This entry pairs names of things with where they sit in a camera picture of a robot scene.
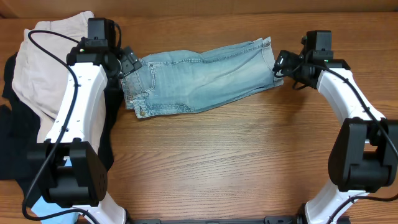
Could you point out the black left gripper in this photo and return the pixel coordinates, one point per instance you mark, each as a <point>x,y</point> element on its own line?
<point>129,62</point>

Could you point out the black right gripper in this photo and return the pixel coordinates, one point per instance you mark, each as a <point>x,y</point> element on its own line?
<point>290,60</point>

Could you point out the light blue denim shorts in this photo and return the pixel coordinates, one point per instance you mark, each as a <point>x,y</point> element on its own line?
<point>184,82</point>

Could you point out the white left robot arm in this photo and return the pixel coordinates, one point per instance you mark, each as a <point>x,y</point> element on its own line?
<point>70,173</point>

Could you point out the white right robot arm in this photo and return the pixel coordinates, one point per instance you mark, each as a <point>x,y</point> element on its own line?
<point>364,155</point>

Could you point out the beige khaki shorts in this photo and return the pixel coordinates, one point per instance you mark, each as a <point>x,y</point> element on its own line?
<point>40,81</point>

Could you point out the black garment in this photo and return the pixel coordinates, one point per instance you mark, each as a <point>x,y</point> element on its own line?
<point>20,126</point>

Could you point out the light blue shirt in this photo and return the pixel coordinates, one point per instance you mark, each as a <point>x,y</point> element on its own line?
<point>42,208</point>

